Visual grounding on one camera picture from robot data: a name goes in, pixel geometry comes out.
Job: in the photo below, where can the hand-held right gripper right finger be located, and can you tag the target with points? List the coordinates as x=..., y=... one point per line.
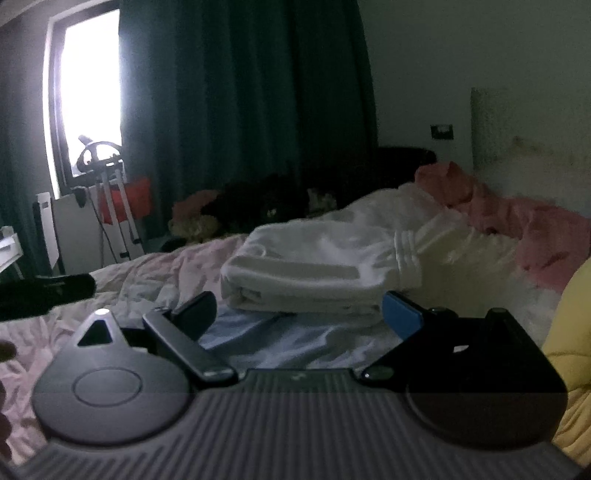
x=400, y=314

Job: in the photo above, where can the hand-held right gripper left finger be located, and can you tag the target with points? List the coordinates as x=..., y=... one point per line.
x=198, y=314

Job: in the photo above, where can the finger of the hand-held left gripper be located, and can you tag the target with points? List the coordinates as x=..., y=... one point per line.
x=71, y=286

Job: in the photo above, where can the white garment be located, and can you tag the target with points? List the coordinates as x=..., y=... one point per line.
x=300, y=263

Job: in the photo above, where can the white dressing table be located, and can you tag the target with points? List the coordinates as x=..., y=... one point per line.
x=9, y=251

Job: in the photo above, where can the white panel heater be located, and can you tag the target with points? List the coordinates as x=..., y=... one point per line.
x=74, y=236

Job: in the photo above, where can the brown plush toy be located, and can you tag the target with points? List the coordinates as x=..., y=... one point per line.
x=194, y=229

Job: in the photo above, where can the black steamer head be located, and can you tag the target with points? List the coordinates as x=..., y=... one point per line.
x=80, y=196

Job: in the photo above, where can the pink white floral blanket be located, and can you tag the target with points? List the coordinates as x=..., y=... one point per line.
x=286, y=342

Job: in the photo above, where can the tan crumpled object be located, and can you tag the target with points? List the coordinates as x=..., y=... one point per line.
x=189, y=205

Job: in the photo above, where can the red cloth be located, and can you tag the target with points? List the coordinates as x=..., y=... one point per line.
x=138, y=196

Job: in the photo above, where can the narrow teal curtain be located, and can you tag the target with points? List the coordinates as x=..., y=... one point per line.
x=23, y=161

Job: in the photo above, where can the dark upholstered furniture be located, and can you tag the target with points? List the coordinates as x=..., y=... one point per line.
x=401, y=161

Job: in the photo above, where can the pink cloth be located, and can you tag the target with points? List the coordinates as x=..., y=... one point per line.
x=545, y=230

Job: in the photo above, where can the yellow cloth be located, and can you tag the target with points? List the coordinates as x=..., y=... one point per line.
x=572, y=323

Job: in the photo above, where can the bright window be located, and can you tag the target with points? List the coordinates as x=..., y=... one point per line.
x=87, y=69

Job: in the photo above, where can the wide teal curtain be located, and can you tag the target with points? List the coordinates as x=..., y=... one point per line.
x=254, y=92

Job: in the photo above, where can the dark wall switch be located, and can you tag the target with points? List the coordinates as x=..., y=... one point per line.
x=442, y=131

